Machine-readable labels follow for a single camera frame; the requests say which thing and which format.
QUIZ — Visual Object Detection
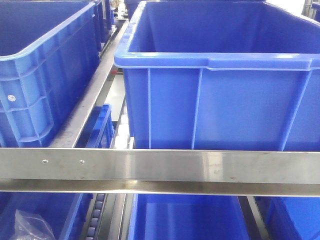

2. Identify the steel shelf front rail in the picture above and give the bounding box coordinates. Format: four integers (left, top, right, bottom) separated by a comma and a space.
0, 148, 320, 197

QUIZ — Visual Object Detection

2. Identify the clear plastic bag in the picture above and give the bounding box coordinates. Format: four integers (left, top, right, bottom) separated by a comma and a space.
9, 210, 56, 240

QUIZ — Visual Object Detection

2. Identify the large blue bin center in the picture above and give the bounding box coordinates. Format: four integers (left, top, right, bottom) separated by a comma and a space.
114, 0, 320, 151

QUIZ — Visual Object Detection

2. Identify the lower blue bin center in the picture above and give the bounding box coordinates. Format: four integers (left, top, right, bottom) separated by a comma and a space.
128, 194, 250, 240

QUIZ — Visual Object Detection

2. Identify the lower blue bin left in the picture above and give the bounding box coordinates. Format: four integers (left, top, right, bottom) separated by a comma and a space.
0, 192, 93, 240

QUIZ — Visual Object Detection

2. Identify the lower blue bin right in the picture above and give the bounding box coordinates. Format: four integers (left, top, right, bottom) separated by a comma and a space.
255, 196, 320, 240

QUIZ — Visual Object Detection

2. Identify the large blue bin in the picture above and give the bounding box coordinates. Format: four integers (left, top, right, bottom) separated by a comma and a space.
0, 0, 100, 148
114, 0, 320, 151

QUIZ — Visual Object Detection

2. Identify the large blue bin left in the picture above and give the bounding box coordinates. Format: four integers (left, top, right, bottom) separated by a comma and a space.
0, 0, 100, 148

